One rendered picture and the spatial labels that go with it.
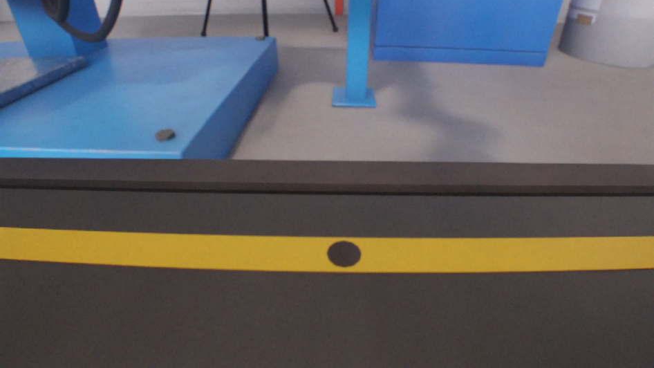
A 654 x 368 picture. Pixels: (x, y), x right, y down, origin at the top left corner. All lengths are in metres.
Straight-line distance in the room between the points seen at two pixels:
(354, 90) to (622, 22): 1.27
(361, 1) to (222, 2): 1.90
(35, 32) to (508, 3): 1.64
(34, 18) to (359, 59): 1.00
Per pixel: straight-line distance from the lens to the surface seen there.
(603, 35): 1.91
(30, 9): 1.37
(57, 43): 1.35
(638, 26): 1.91
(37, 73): 1.10
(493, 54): 1.56
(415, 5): 1.43
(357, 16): 0.95
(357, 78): 0.99
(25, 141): 0.77
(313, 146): 0.78
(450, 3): 1.46
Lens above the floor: 0.39
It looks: 33 degrees down
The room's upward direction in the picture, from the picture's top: straight up
